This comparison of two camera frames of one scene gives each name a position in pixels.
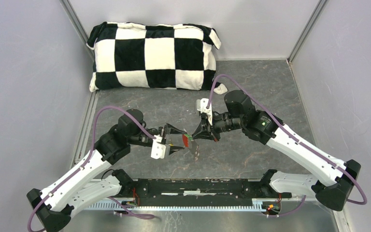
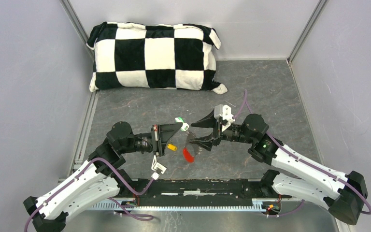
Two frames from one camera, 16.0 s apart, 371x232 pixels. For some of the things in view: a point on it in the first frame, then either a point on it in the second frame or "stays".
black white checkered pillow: x=180 y=56 stays
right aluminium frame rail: x=315 y=15 stays
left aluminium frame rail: x=78 y=25 stays
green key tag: x=190 y=137 → x=185 y=125
